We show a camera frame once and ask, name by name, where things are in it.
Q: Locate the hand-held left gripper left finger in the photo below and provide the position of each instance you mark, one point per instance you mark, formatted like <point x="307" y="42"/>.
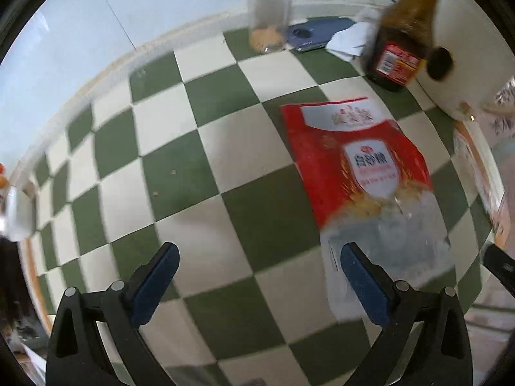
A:
<point x="157" y="285"/>

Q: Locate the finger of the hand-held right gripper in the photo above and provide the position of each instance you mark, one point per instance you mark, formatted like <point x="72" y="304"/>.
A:
<point x="501" y="266"/>

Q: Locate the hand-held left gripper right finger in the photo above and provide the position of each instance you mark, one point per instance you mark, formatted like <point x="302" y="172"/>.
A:
<point x="364" y="285"/>

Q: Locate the clear plastic bag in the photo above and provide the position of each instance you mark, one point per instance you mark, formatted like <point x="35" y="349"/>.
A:
<point x="386" y="245"/>

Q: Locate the red sugar bag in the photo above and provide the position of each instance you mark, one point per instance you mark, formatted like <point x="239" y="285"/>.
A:
<point x="346" y="148"/>

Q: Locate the green checkered tablecloth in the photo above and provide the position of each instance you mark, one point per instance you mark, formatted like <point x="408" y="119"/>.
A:
<point x="241" y="217"/>

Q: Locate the frosted glass sliding door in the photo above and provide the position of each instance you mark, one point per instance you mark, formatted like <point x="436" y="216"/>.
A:
<point x="505" y="106"/>

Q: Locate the large colourful festive sticker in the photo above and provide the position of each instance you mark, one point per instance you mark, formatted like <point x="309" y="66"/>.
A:
<point x="2" y="177"/>

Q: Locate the white and pink kettle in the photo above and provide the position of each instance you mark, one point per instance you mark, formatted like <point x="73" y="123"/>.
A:
<point x="476" y="44"/>

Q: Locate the crumpled white paper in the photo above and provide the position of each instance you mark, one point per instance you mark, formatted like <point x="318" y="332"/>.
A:
<point x="349" y="39"/>

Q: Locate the dark sauce bottle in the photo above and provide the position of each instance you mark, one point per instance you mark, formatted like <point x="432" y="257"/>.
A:
<point x="406" y="36"/>

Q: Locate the blue phone case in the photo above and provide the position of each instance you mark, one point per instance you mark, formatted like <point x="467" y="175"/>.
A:
<point x="318" y="32"/>

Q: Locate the clear jar with brown lid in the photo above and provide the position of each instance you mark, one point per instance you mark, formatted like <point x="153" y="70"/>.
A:
<point x="270" y="8"/>

